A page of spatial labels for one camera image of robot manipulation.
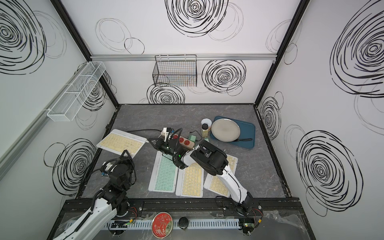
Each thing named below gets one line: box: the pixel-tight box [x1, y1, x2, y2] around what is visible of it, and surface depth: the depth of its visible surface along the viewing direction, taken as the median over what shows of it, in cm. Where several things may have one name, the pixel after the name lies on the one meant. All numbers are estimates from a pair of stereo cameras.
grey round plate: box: [211, 118, 241, 143], surface depth 105 cm
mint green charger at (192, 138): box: [188, 135, 197, 143], surface depth 101 cm
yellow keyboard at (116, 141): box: [96, 128, 147, 158], surface depth 86 cm
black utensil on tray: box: [234, 138, 253, 142], surface depth 101 cm
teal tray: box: [210, 116, 256, 149], surface depth 104 cm
